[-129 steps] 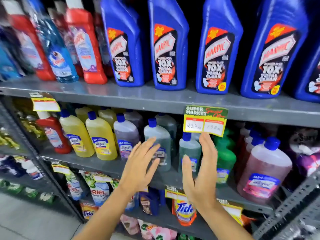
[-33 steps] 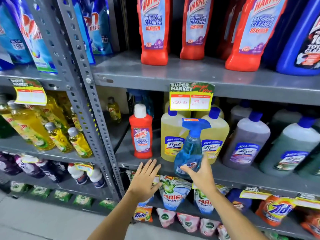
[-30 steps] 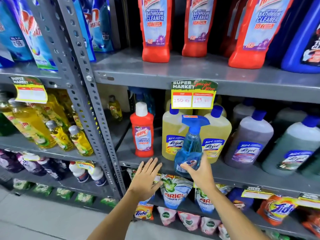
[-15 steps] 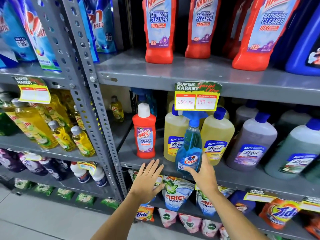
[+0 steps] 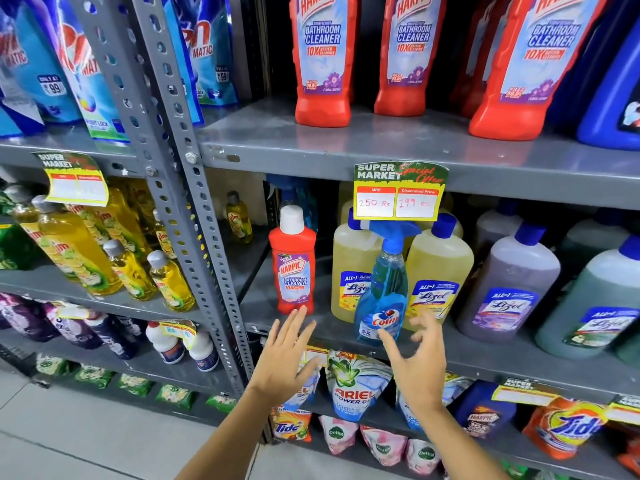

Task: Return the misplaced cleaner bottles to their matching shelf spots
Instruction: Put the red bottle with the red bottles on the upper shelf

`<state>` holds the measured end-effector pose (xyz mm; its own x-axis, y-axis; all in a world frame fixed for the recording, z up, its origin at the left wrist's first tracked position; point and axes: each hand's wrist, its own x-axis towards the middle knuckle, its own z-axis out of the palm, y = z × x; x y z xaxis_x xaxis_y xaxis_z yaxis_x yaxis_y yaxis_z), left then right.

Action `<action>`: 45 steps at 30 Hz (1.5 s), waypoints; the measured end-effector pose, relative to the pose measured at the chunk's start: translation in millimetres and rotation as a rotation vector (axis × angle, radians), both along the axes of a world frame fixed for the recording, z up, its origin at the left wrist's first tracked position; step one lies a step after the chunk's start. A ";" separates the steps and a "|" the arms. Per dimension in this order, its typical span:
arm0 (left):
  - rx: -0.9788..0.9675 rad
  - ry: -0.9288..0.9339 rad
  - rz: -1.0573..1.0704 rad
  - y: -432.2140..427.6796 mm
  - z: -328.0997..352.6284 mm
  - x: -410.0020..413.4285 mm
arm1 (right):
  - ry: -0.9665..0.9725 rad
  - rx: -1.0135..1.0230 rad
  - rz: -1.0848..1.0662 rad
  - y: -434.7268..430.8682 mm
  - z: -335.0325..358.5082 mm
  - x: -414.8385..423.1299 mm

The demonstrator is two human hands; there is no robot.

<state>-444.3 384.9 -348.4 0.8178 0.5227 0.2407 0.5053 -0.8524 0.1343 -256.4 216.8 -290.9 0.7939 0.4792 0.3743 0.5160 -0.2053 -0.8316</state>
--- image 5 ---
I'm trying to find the large red bathroom cleaner bottle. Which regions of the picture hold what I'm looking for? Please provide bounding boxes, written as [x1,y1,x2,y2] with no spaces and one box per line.
[449,0,516,118]
[373,0,448,117]
[289,0,360,128]
[468,0,609,142]

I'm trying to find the purple floor cleaner bottle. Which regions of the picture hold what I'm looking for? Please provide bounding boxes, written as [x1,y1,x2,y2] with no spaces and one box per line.
[455,222,562,344]
[472,198,532,258]

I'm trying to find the orange detergent powder packet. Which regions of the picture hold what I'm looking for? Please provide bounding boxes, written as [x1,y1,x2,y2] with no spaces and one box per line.
[616,434,640,476]
[269,407,313,444]
[522,397,609,461]

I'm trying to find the small yellow dish liquid bottle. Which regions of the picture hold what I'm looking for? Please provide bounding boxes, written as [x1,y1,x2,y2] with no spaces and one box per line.
[224,191,254,244]

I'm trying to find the light blue detergent pouch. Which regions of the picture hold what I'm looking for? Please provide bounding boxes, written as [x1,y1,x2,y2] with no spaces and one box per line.
[279,364,322,414]
[394,374,474,434]

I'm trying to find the person's right forearm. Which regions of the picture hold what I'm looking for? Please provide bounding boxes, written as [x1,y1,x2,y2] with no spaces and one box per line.
[410,397,511,480]

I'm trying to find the group of yellow dishwash bottles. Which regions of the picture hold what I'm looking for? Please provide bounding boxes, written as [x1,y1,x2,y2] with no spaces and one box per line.
[9,176,197,313]

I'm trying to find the pink handwash refill pouch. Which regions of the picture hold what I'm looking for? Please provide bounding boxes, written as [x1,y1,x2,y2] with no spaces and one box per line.
[405,438,442,477]
[359,425,409,467]
[318,415,360,456]

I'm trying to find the white bleach bottle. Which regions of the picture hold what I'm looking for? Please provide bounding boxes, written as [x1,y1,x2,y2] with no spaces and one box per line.
[187,329,220,373]
[145,321,186,366]

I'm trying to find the green dishwash pouches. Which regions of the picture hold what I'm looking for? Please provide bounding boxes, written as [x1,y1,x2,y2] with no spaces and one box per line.
[0,180,41,271]

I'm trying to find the green yellow price tag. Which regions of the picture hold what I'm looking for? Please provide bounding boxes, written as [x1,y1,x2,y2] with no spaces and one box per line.
[605,395,640,427]
[158,320,199,351]
[303,345,330,369]
[32,151,110,207]
[491,377,562,407]
[353,161,450,222]
[52,301,92,321]

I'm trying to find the green floor cleaner bottle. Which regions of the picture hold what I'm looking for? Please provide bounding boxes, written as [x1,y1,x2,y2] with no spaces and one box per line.
[556,209,632,278]
[614,329,640,371]
[534,236,640,360]

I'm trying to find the grey slotted metal shelf rack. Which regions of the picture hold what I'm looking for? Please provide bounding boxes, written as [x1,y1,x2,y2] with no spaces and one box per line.
[127,0,640,480]
[0,0,257,428]

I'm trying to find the blue glass cleaner spray bottle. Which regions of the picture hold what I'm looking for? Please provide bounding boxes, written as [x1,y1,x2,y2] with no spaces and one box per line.
[353,220,423,346]
[266,175,319,231]

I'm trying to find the blue detergent refill pouch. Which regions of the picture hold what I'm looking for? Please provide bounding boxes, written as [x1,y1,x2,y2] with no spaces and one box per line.
[0,92,47,139]
[159,0,206,126]
[25,0,132,144]
[0,0,84,126]
[172,0,239,107]

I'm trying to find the blue toilet cleaner bottle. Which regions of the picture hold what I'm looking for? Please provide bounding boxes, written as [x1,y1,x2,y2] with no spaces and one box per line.
[576,15,640,151]
[546,0,640,131]

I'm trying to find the dark blue softener bottle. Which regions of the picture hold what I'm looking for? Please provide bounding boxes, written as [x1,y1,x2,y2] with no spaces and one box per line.
[116,315,149,341]
[84,312,139,361]

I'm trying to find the person's left hand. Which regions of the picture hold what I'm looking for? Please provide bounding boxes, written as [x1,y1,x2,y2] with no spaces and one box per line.
[248,306,321,404]

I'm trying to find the green scrub pad packet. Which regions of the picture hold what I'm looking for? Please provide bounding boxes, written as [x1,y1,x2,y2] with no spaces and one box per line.
[117,373,155,398]
[74,365,116,390]
[35,353,72,377]
[205,394,239,415]
[154,384,197,411]

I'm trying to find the person's right hand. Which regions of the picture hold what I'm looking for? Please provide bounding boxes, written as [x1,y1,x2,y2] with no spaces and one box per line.
[377,309,448,415]

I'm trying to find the dark blue cleaner pouch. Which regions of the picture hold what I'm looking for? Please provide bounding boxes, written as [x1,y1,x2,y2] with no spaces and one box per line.
[454,380,517,440]

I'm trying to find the green white liquid detergent pouch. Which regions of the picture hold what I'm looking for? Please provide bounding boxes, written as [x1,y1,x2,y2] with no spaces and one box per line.
[325,349,394,423]

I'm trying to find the dark purple softener pouch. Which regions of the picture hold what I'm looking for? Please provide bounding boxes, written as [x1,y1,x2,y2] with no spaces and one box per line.
[42,302,104,351]
[0,293,62,343]

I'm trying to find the small red white-capped cleaner bottle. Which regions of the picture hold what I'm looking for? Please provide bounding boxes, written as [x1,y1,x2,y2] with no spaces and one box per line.
[268,205,317,316]

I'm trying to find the person's left forearm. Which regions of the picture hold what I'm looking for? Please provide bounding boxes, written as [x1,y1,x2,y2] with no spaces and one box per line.
[175,382,293,480]

